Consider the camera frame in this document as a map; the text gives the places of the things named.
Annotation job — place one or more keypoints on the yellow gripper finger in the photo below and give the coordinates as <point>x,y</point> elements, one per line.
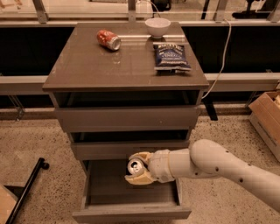
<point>144,157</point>
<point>140,179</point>

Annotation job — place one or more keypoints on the brown cardboard box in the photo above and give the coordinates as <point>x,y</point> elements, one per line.
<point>265,117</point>

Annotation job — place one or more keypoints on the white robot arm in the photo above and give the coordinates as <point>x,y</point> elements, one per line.
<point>205,159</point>

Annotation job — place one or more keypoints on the blue chip bag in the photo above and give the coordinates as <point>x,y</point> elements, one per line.
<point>170,56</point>

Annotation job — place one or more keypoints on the grey top drawer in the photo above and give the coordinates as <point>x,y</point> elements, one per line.
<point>126,119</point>

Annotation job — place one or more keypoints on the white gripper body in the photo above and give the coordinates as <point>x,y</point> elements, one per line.
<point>158,166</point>

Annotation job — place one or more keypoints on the grey drawer cabinet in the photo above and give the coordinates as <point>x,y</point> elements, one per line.
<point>89,75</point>

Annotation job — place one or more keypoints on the grey open bottom drawer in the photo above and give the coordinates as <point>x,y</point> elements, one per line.
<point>108,197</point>

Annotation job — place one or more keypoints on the white bowl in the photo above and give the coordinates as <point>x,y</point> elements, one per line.
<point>157,27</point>

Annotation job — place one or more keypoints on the grey middle drawer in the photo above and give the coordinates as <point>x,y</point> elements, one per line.
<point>122,150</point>

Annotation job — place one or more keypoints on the dark blue pepsi can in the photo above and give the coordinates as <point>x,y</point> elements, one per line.
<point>135,166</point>

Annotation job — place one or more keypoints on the red soda can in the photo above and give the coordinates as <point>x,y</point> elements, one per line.
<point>108,39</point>

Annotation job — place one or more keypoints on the black metal bar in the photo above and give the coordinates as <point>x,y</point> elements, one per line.
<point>21,192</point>

